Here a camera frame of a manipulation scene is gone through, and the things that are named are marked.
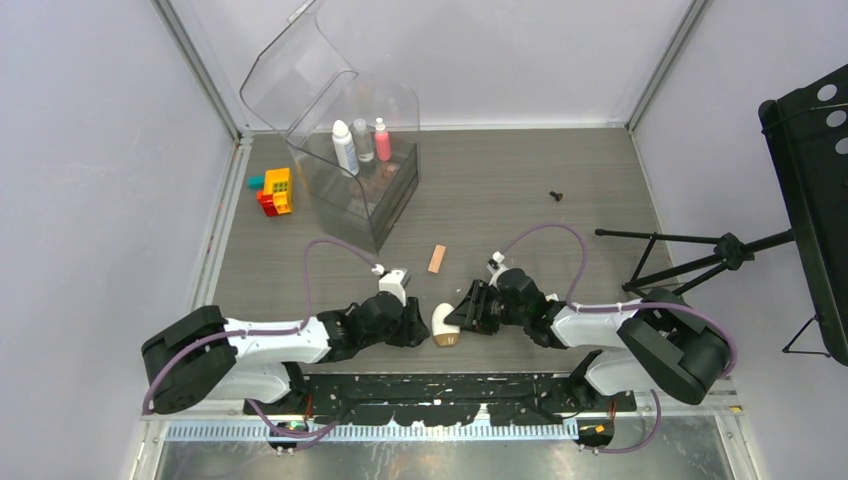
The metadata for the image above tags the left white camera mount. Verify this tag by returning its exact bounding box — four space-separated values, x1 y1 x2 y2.
371 264 409 307

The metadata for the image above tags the colourful toy block stack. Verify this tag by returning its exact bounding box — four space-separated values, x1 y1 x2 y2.
247 168 292 217

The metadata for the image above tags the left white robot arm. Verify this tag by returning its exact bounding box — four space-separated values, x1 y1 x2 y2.
141 292 430 415

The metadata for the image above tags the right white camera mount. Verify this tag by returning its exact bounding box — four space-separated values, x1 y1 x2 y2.
487 251 509 287

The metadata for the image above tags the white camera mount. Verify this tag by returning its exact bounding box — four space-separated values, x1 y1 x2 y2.
371 264 409 307
487 251 509 287

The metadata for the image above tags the clear small bottle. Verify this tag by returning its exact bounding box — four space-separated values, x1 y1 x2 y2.
351 118 375 164

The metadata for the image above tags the clear acrylic drawer organizer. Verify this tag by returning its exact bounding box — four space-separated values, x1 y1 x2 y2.
239 1 420 253

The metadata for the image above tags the pink spray bottle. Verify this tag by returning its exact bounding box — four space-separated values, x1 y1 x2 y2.
374 117 392 162

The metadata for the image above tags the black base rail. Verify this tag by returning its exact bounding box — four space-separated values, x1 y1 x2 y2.
260 373 636 427

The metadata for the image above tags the black perforated panel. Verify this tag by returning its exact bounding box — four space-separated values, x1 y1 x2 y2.
758 66 847 365

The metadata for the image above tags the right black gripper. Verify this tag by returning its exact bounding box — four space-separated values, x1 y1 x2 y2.
445 279 529 336

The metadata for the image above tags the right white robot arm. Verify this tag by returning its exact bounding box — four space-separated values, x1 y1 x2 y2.
431 268 736 411

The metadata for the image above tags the white oval compact case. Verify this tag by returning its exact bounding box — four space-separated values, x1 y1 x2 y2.
431 303 461 348

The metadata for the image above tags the white cylindrical bottle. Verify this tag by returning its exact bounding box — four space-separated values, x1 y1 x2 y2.
331 120 359 177

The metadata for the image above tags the black tripod stand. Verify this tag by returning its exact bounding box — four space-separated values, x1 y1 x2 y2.
594 228 795 298

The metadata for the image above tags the peach concealer stick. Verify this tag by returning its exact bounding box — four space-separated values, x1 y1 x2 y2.
427 244 447 274

